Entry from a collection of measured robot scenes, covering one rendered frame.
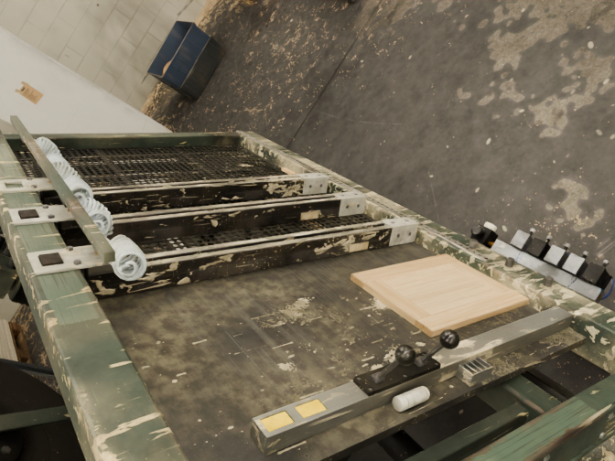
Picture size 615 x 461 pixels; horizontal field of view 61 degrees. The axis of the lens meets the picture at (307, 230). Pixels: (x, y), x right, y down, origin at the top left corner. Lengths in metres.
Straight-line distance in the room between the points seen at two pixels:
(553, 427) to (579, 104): 2.10
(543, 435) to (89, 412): 0.76
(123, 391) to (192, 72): 4.65
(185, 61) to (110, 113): 0.96
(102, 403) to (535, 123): 2.55
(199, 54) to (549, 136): 3.51
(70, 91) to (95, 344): 3.85
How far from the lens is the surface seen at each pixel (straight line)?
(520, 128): 3.00
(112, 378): 0.92
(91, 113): 4.80
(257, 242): 1.47
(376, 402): 1.05
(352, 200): 1.96
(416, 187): 3.10
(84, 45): 6.14
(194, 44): 5.37
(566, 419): 1.14
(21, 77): 4.66
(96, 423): 0.85
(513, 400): 1.31
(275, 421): 0.94
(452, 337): 1.04
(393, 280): 1.51
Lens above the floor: 2.37
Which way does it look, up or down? 43 degrees down
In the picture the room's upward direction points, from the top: 60 degrees counter-clockwise
